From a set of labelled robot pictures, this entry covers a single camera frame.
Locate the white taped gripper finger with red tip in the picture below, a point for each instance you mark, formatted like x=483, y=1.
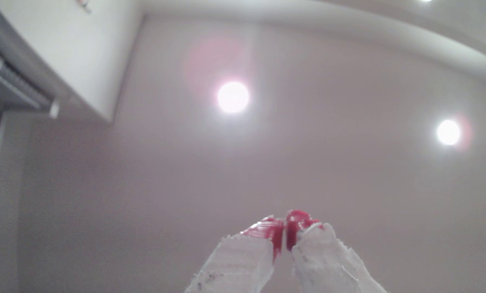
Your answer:
x=239, y=260
x=324, y=260

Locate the round ceiling lamp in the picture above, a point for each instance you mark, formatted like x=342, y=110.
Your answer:
x=233, y=97
x=448, y=132

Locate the grey air conditioner unit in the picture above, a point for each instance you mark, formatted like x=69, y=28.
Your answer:
x=11, y=81

